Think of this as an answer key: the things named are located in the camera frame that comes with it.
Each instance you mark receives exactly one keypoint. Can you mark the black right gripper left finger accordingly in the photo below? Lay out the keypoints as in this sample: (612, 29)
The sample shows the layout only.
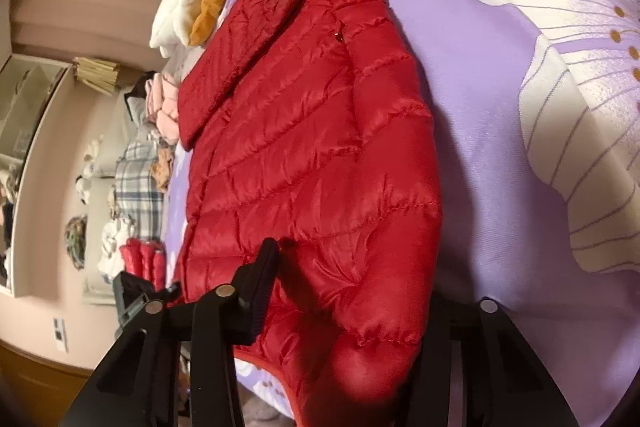
(136, 383)

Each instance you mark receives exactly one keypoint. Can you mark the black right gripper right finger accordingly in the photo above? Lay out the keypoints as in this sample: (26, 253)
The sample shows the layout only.
(504, 383)

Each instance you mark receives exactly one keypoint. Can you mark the red puffer down jacket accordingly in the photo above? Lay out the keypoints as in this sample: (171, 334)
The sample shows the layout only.
(305, 123)

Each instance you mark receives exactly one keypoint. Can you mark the grey plaid garment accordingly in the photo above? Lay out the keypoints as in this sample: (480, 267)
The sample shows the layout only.
(136, 193)

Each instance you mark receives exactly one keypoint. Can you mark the tan small garment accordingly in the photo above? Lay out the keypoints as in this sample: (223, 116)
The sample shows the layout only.
(161, 169)

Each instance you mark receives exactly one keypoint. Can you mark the pink garment pile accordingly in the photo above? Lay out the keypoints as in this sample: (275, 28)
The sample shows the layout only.
(161, 106)

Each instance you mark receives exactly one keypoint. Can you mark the purple floral bed sheet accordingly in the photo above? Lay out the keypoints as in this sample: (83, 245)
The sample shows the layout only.
(535, 107)

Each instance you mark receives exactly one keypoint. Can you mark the white wall power strip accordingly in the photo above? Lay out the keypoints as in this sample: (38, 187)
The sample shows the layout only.
(60, 334)

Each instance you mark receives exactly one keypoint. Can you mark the white wall shelf unit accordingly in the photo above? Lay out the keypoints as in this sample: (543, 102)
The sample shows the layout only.
(34, 91)

